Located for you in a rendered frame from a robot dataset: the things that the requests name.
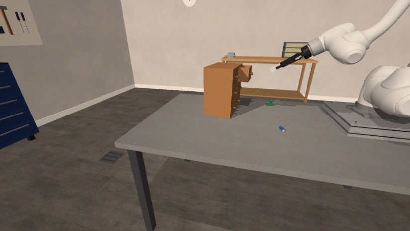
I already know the brown wooden chest of drawers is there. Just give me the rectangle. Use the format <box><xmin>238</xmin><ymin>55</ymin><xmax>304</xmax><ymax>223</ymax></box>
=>
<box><xmin>203</xmin><ymin>62</ymin><xmax>243</xmax><ymax>119</ymax></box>

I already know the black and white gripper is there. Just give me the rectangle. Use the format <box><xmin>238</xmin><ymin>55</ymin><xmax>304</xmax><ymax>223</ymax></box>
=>
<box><xmin>270</xmin><ymin>45</ymin><xmax>312</xmax><ymax>73</ymax></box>

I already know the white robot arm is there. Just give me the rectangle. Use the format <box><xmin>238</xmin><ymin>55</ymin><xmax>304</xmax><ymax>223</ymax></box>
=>
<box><xmin>308</xmin><ymin>0</ymin><xmax>410</xmax><ymax>120</ymax></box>

